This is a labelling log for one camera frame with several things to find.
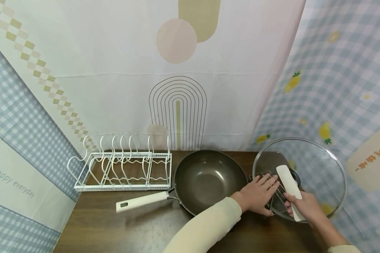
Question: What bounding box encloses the person's right hand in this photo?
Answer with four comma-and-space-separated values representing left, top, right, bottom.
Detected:
283, 192, 325, 223

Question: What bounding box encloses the person's left hand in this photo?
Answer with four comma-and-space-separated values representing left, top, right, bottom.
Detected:
230, 173, 281, 217

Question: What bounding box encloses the metal wire steaming rack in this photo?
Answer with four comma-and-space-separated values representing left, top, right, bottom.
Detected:
248, 171, 289, 215

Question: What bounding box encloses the glass lid with white handle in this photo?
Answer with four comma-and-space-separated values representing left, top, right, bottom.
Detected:
252, 137, 348, 223

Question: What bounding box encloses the person's right forearm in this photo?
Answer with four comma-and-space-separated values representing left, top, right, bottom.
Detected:
313, 210, 362, 253

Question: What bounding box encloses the person's left forearm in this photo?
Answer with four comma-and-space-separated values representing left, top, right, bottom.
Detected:
162, 196, 243, 253

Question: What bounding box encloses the dark wok with white handle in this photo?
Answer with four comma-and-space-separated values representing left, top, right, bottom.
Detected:
115, 150, 248, 217

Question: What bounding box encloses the white wire dish rack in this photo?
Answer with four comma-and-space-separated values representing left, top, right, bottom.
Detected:
66, 135, 173, 192

